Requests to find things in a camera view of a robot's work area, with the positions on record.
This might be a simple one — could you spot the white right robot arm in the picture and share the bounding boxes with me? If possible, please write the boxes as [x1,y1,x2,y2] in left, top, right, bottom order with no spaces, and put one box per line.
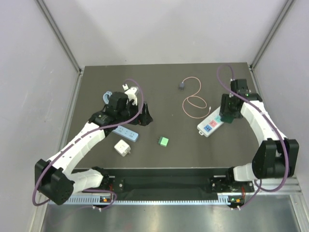
[219,79,299,191]

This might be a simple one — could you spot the pink charging cable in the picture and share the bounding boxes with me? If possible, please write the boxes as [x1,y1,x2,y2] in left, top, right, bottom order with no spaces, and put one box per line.
[182,76,213,119]

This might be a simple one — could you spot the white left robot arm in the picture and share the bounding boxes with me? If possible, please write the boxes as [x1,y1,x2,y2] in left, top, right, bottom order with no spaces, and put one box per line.
[32,87,153,206]

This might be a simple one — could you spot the white slotted cable duct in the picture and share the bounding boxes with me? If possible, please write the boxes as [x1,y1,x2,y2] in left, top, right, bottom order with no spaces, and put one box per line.
[67,195,244,205]

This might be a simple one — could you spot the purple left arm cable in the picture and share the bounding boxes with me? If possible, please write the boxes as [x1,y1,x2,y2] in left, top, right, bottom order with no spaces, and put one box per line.
[32,78,145,206]

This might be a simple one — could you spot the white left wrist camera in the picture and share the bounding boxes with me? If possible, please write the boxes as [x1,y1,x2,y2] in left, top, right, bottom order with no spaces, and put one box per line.
[122,84,140,106]

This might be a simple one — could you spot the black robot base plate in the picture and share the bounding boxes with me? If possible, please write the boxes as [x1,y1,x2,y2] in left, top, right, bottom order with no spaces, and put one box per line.
[89,168,254,201]

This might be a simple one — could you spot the white cube socket adapter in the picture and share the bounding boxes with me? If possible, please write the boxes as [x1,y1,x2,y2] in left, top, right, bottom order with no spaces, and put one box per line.
[114,139,131,157]

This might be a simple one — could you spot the light green plug adapter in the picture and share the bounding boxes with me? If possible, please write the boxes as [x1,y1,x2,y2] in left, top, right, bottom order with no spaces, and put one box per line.
[157,136,169,147]

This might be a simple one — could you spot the dark grey USB charger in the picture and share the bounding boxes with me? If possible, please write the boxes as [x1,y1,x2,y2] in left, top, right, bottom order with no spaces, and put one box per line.
[178,82,184,91]

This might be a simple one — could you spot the dark green cube socket adapter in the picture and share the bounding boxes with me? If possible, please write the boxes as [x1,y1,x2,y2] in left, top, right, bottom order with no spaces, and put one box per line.
[221,116,234,124]

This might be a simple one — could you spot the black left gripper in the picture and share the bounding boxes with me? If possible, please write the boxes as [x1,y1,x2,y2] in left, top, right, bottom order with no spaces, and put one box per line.
[117,100,153,126]

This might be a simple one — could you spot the blue power strip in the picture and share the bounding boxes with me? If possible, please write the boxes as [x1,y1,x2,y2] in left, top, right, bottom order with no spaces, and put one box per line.
[113,126,139,142]

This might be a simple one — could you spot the light blue coiled cable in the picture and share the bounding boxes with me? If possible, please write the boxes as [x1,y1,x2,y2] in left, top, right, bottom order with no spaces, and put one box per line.
[102,90,113,105]

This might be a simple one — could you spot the white multicolour power strip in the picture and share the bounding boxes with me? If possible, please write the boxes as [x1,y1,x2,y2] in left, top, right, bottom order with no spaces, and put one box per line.
[197,107,224,137]

